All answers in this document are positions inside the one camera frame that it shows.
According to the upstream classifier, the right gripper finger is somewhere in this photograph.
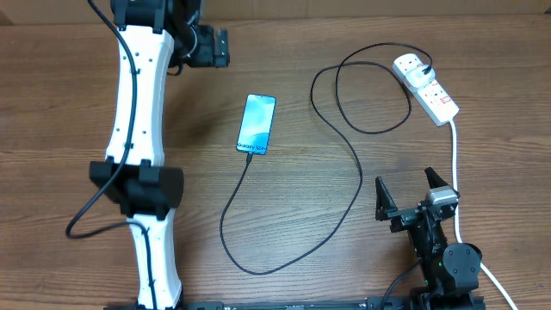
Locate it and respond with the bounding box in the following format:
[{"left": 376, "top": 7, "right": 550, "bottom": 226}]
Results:
[
  {"left": 375, "top": 177, "right": 398, "bottom": 221},
  {"left": 424, "top": 167, "right": 448, "bottom": 189}
]

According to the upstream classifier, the Samsung Galaxy smartphone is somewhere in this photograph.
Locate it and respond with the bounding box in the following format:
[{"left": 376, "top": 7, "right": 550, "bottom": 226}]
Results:
[{"left": 236, "top": 94, "right": 276, "bottom": 155}]

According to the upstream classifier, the black USB charging cable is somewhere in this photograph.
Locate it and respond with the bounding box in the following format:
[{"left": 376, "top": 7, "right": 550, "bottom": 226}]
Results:
[{"left": 219, "top": 41, "right": 434, "bottom": 276}]

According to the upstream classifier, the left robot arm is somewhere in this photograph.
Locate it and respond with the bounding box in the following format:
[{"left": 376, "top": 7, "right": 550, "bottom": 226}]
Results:
[{"left": 90, "top": 0, "right": 229, "bottom": 309}]

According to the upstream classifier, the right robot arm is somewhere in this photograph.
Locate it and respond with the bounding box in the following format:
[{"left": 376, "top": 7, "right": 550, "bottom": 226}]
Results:
[{"left": 371, "top": 167, "right": 486, "bottom": 310}]

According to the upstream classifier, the white charger plug adapter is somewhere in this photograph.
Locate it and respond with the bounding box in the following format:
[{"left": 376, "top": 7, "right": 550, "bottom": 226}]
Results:
[{"left": 406, "top": 65, "right": 436, "bottom": 90}]

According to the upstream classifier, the white power strip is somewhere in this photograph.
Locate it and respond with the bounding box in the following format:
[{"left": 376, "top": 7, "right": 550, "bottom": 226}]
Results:
[{"left": 393, "top": 53, "right": 459, "bottom": 126}]

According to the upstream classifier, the white power strip cord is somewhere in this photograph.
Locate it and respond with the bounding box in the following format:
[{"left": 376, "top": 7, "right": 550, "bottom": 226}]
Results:
[{"left": 449, "top": 120, "right": 520, "bottom": 310}]

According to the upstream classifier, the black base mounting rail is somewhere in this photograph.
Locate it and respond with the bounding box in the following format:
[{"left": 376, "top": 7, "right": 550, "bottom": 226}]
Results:
[{"left": 103, "top": 297, "right": 486, "bottom": 310}]

